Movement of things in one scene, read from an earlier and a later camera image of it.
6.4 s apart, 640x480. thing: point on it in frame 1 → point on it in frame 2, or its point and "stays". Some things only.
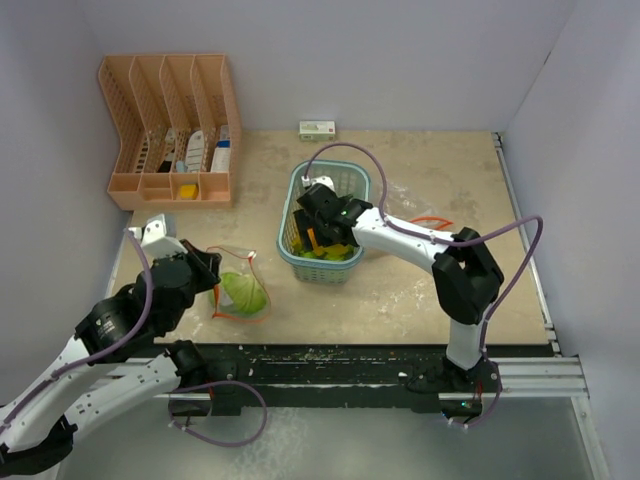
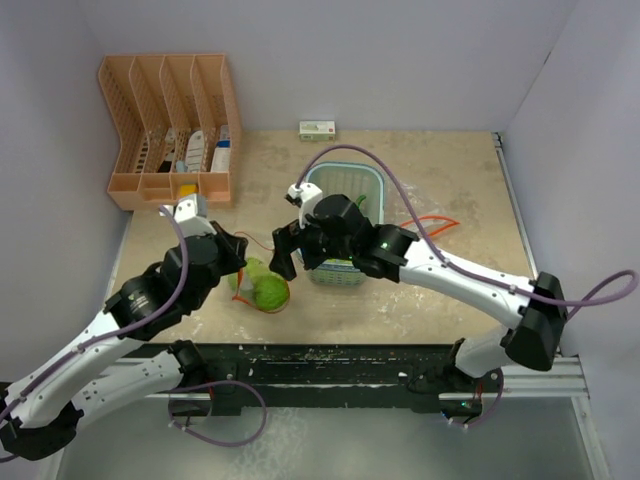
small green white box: [320, 130] stays
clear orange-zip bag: [240, 294] → [256, 284]
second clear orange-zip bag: [430, 223] stays
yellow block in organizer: [189, 191] stays
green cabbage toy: [242, 293] → [254, 268]
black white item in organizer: [169, 140] stays
